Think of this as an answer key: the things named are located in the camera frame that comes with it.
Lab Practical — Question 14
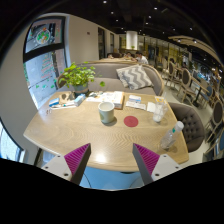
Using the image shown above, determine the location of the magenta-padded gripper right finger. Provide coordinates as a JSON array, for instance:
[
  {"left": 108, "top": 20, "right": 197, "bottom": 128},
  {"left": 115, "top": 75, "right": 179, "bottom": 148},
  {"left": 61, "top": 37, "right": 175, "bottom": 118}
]
[{"left": 132, "top": 143, "right": 183, "bottom": 186}]

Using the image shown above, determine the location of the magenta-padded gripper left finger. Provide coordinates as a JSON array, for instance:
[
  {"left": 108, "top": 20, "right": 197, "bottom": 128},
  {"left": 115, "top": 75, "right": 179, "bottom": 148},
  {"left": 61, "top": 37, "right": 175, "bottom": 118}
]
[{"left": 41, "top": 143, "right": 92, "bottom": 186}]

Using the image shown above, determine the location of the clear plastic water bottle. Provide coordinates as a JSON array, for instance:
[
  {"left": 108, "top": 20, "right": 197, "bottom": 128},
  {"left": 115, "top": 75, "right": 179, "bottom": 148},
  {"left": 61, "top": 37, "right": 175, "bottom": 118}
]
[{"left": 159, "top": 120, "right": 185, "bottom": 150}]

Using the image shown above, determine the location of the flat round red coaster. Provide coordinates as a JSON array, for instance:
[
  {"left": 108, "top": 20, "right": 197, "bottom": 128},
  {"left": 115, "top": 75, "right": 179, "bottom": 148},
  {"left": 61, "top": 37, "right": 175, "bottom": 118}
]
[{"left": 123, "top": 115, "right": 140, "bottom": 128}]

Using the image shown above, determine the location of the clear plastic cup with straw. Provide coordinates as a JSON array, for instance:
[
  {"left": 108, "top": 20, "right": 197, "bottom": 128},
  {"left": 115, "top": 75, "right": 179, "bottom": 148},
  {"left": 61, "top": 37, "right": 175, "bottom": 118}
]
[{"left": 152, "top": 95, "right": 169, "bottom": 124}]

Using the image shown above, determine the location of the white paper napkin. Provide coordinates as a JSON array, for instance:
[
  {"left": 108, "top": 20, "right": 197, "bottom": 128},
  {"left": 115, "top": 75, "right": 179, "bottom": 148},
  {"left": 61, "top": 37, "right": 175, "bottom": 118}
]
[{"left": 146, "top": 101, "right": 158, "bottom": 114}]

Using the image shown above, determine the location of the white mug with green band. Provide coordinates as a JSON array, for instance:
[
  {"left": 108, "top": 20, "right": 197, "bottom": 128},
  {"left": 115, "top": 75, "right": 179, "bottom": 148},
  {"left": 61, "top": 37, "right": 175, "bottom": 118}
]
[{"left": 97, "top": 100, "right": 116, "bottom": 125}]

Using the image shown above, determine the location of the dark tufted armchair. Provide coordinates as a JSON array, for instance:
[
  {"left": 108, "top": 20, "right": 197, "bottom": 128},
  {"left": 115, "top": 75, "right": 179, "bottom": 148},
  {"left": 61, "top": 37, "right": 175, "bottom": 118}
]
[{"left": 168, "top": 101, "right": 207, "bottom": 154}]

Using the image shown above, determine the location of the light blue tissue pack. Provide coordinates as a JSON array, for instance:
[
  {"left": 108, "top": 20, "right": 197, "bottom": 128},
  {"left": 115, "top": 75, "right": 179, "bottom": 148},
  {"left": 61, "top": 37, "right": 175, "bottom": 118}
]
[{"left": 73, "top": 93, "right": 87, "bottom": 108}]

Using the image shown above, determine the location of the small blue card box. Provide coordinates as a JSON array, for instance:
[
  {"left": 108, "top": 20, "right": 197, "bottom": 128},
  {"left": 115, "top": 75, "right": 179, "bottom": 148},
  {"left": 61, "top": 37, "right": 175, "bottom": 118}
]
[{"left": 48, "top": 97, "right": 61, "bottom": 108}]

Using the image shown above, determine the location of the yellow printed card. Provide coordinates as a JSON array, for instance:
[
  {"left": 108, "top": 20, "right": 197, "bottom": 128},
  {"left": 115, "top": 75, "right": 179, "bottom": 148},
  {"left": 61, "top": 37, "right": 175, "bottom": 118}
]
[{"left": 154, "top": 95, "right": 166, "bottom": 104}]

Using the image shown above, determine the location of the small white blue tissue pack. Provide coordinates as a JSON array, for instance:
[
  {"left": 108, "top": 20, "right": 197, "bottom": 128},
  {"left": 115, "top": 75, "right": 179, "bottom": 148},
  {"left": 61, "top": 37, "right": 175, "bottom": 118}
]
[{"left": 128, "top": 94, "right": 143, "bottom": 104}]

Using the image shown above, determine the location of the thick white orange book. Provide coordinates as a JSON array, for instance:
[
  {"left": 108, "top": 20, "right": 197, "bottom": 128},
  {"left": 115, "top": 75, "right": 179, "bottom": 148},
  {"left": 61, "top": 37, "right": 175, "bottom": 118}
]
[{"left": 99, "top": 90, "right": 125, "bottom": 110}]

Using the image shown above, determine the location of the grey curved sofa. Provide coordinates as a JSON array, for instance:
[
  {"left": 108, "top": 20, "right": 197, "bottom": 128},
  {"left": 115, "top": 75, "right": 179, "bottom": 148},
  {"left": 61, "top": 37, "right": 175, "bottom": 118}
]
[{"left": 56, "top": 60, "right": 165, "bottom": 98}]

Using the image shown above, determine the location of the green potted plant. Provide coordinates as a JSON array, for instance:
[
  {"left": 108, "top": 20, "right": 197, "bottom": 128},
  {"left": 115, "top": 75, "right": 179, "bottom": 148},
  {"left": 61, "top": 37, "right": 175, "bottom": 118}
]
[{"left": 57, "top": 61, "right": 106, "bottom": 96}]

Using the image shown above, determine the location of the grey white chevron pillow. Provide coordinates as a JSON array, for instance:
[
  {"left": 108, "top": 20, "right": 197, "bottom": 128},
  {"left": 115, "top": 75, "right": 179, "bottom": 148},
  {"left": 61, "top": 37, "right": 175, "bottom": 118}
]
[{"left": 115, "top": 64, "right": 154, "bottom": 91}]

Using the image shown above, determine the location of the group of wooden chairs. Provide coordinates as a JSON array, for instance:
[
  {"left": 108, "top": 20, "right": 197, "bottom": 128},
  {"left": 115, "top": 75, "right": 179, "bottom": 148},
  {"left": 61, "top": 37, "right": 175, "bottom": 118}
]
[{"left": 164, "top": 57, "right": 224, "bottom": 158}]

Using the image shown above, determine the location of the round food window poster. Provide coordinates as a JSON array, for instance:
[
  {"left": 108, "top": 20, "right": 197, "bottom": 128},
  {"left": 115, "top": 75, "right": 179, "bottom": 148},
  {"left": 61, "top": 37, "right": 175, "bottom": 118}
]
[{"left": 34, "top": 27, "right": 52, "bottom": 45}]

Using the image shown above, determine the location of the group of ceiling lights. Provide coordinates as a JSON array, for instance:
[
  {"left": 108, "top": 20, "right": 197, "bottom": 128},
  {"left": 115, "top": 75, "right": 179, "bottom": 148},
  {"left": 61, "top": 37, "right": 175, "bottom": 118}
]
[{"left": 99, "top": 0, "right": 201, "bottom": 44}]

